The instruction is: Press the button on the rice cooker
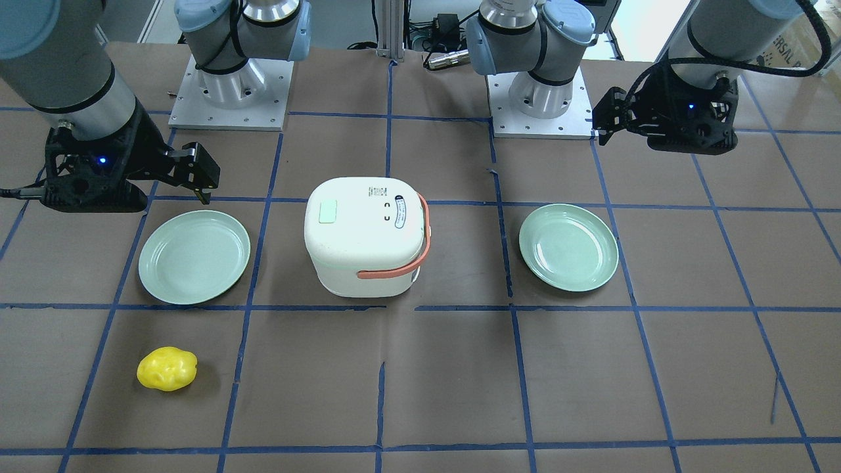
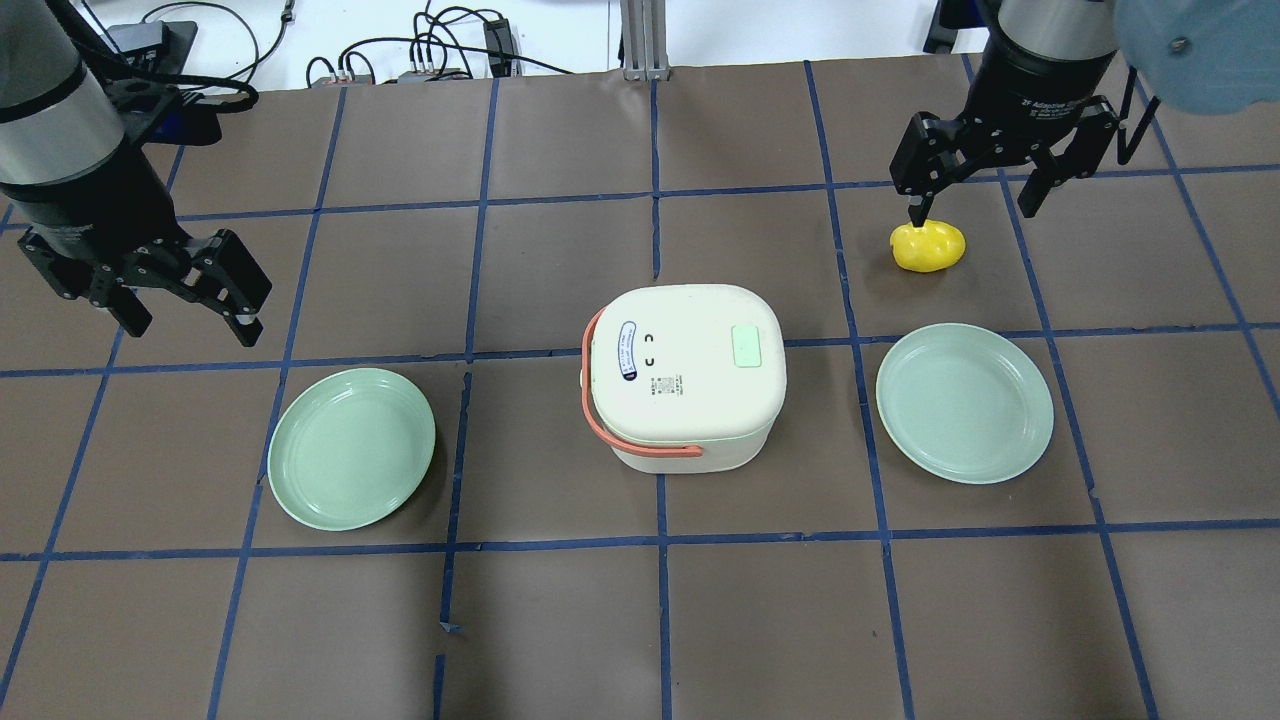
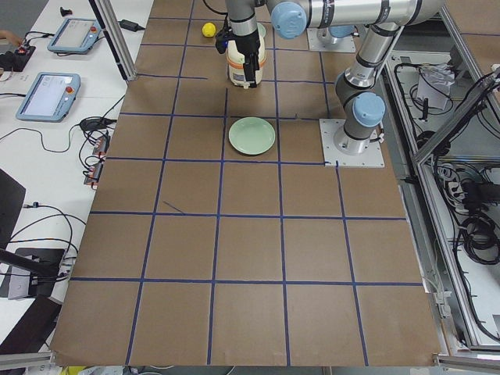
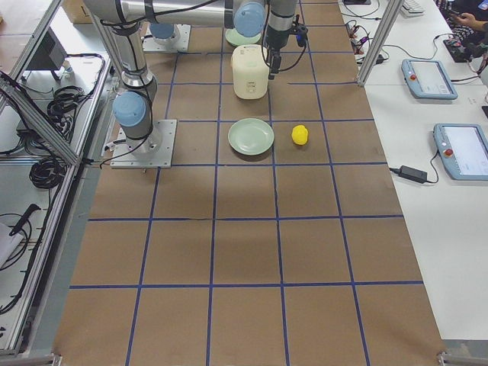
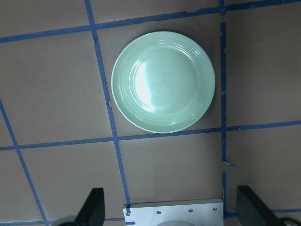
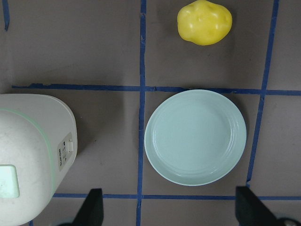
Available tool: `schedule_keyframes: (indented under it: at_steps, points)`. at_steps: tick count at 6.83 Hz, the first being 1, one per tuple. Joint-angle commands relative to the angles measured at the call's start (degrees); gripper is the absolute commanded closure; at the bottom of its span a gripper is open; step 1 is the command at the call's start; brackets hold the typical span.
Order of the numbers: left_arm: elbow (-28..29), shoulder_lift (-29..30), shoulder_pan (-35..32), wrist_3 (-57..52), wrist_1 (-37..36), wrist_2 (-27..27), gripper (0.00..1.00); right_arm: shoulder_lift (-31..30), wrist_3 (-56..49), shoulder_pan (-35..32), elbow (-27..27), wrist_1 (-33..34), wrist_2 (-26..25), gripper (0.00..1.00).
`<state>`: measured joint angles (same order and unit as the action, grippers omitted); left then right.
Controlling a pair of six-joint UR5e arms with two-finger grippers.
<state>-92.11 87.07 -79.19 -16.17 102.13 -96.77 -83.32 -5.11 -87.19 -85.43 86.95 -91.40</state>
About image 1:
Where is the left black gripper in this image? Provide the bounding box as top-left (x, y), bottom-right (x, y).
top-left (591, 60), bottom-right (739, 155)

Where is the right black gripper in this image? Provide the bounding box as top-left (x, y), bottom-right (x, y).
top-left (44, 101), bottom-right (221, 213)

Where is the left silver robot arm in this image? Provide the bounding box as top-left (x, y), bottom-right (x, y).
top-left (465, 1), bottom-right (838, 155)

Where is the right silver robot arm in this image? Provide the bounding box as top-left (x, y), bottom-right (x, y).
top-left (2, 1), bottom-right (310, 213)

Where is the green plate near yellow toy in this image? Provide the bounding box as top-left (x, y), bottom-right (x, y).
top-left (138, 210), bottom-right (250, 305)

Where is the green plate near base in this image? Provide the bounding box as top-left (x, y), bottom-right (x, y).
top-left (518, 204), bottom-right (619, 292)

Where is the black power adapter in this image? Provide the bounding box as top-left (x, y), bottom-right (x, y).
top-left (432, 13), bottom-right (460, 42)

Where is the yellow toy lemon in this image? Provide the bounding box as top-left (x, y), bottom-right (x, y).
top-left (136, 346), bottom-right (198, 392)

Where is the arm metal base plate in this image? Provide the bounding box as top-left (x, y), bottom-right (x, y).
top-left (169, 58), bottom-right (295, 131)
top-left (486, 69), bottom-right (594, 140)

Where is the white rice cooker orange handle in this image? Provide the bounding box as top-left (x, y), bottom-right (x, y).
top-left (304, 177), bottom-right (432, 298)

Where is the aluminium frame post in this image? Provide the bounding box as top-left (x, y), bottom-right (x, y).
top-left (373, 1), bottom-right (408, 62)

